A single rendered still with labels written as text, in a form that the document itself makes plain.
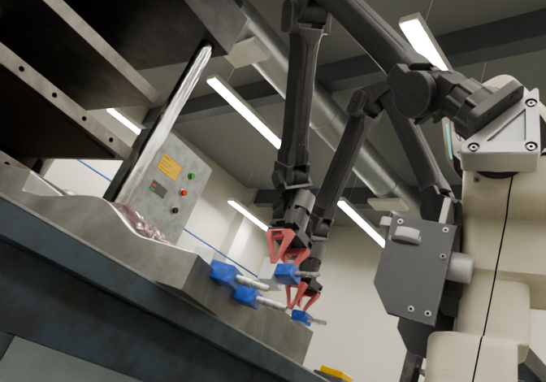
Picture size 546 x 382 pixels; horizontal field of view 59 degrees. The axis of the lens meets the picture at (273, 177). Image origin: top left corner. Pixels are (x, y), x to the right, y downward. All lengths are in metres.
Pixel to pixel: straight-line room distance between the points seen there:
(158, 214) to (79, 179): 6.22
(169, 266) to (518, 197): 0.53
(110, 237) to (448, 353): 0.52
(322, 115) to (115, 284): 4.88
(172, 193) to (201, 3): 0.72
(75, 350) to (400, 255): 0.48
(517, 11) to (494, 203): 4.07
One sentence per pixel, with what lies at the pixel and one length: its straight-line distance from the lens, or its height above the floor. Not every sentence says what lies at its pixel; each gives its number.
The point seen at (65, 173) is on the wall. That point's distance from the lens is 8.00.
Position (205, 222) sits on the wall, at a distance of 9.32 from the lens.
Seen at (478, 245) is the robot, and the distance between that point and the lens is 0.84.
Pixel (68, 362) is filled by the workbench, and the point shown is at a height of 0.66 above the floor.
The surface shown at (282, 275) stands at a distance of 1.02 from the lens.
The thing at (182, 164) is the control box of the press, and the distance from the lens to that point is 1.96.
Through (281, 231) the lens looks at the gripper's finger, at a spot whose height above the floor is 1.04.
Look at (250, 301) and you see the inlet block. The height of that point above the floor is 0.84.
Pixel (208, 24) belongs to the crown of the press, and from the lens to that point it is 1.90.
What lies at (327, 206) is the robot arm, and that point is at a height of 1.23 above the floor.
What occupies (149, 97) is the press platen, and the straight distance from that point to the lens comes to 1.84.
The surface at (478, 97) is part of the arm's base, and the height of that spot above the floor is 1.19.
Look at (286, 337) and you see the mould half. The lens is 1.10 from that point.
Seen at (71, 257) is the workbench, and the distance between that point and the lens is 0.64.
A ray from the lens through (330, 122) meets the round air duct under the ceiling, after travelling 5.53.
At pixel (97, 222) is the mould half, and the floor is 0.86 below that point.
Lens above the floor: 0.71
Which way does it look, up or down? 23 degrees up
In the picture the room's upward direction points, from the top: 23 degrees clockwise
